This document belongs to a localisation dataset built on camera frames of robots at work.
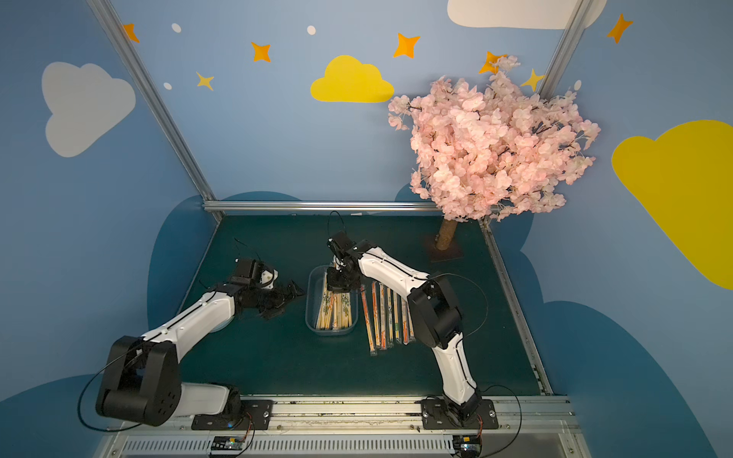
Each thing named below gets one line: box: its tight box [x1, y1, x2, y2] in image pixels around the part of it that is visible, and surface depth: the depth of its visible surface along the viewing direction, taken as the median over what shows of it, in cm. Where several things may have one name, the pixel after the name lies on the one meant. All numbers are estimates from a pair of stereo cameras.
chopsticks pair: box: [401, 297, 410, 346], surface depth 92 cm
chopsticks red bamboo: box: [394, 291, 399, 341], surface depth 94 cm
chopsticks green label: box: [386, 286, 395, 349], surface depth 93 cm
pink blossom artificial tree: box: [388, 54, 602, 251], surface depth 71 cm
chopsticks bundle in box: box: [315, 271, 353, 331], surface depth 94 cm
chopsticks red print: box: [372, 281, 381, 348], surface depth 95 cm
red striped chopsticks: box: [359, 284, 377, 356], surface depth 92 cm
